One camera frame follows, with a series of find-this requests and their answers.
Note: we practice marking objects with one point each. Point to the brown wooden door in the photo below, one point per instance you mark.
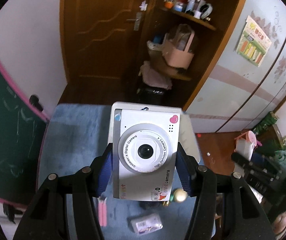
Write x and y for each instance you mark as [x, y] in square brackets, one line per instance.
[99, 49]

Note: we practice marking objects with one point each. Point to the metal door handle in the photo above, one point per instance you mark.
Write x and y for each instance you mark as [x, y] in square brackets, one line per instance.
[136, 21]

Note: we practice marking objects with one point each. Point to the blue fuzzy table cloth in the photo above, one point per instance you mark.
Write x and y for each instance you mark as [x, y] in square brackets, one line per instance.
[76, 135]

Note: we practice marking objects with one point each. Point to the pink plastic stool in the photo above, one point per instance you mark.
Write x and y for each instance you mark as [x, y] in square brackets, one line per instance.
[246, 144]

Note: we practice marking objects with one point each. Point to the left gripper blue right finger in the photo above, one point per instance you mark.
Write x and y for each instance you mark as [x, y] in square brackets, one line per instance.
[186, 167]

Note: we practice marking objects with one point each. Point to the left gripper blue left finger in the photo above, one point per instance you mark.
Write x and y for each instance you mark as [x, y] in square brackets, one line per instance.
[101, 170]

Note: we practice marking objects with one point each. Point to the white plastic storage bin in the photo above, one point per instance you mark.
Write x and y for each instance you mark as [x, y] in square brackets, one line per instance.
[187, 137]

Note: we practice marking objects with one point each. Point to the green gold perfume bottle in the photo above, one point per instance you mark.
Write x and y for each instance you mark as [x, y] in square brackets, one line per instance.
[166, 203]

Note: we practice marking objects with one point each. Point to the round gold compact case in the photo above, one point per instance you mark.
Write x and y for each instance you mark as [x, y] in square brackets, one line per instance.
[179, 195]

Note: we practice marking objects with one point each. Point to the green chalkboard pink frame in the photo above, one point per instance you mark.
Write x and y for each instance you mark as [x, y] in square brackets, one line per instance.
[21, 135]

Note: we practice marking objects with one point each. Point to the black charger plug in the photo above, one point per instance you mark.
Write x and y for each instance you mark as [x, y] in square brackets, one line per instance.
[149, 205]

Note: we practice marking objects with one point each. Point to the white digital camera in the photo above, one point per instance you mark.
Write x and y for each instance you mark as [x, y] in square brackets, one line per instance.
[144, 147]

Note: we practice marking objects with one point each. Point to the wooden corner shelf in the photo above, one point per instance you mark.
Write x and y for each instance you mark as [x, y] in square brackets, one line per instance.
[210, 39]

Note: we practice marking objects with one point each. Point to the clear plastic card box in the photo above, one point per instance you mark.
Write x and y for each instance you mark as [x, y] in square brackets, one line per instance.
[147, 224]

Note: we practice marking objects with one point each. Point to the pink basket with handle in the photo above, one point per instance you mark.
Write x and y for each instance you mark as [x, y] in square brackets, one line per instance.
[177, 51]

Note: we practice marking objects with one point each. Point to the wall calendar poster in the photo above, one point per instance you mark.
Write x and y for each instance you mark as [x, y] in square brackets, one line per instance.
[253, 44]

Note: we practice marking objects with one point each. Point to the bottles on top shelf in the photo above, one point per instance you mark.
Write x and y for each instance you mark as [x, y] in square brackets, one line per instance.
[199, 9]

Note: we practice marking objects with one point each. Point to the folded pink cloth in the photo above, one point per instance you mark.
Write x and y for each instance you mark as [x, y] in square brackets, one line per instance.
[153, 78]

